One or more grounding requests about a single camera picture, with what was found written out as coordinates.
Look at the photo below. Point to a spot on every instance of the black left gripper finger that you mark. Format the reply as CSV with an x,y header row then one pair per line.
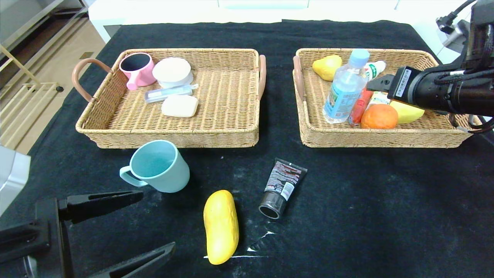
x,y
115,272
94,205

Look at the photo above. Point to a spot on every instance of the orange fruit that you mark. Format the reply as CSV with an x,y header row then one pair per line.
x,y
380,117

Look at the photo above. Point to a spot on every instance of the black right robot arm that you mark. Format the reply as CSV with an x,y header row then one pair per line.
x,y
471,94

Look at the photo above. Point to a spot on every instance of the white green-label yogurt bottle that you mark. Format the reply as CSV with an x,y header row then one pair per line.
x,y
375,69

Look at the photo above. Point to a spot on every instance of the orange sausage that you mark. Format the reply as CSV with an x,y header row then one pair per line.
x,y
359,110

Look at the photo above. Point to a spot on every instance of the pink cup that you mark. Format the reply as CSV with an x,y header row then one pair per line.
x,y
142,74

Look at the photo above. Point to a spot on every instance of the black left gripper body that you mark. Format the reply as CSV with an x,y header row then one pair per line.
x,y
49,227

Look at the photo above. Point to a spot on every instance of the black tablecloth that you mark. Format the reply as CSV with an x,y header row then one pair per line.
x,y
308,255

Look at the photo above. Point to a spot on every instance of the gold metal rack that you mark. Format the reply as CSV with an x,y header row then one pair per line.
x,y
23,112

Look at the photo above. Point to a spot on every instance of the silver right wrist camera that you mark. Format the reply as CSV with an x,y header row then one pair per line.
x,y
460,33

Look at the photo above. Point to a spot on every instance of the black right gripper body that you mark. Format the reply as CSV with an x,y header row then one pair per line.
x,y
402,84

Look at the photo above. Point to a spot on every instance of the grey toothpaste tube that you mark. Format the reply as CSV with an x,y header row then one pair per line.
x,y
169,93

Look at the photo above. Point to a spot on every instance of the white soap bar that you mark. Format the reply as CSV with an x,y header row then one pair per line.
x,y
179,105

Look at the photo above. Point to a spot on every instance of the wicker basket holding toiletries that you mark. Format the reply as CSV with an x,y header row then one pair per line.
x,y
224,108

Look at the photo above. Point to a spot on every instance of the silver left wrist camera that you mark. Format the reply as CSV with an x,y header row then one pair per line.
x,y
11,177

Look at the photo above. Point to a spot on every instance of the yellow pear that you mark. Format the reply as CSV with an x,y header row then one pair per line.
x,y
328,68

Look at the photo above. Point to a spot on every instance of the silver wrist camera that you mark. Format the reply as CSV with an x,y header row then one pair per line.
x,y
460,33
11,177

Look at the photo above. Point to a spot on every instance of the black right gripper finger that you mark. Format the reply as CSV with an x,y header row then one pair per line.
x,y
384,84

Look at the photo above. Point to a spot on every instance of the yellow lemon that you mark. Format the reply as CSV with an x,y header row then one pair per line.
x,y
405,112

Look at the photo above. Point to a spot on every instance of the clear blue-cap water bottle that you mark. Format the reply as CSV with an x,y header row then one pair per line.
x,y
345,88

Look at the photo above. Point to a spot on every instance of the white round lidded jar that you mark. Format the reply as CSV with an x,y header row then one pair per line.
x,y
172,70

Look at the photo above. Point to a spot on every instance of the teal mug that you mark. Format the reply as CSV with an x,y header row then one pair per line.
x,y
166,173

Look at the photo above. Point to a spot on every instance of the gray shelf unit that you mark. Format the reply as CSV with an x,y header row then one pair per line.
x,y
23,15

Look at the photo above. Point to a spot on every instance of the long yellow mango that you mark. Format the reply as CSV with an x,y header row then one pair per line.
x,y
221,227

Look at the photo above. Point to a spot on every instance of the yellow juice box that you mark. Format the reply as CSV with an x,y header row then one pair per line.
x,y
379,99

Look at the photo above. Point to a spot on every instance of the black facial cleanser tube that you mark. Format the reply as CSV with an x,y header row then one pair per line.
x,y
283,185

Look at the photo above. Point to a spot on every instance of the wicker basket holding food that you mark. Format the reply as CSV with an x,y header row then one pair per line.
x,y
316,131

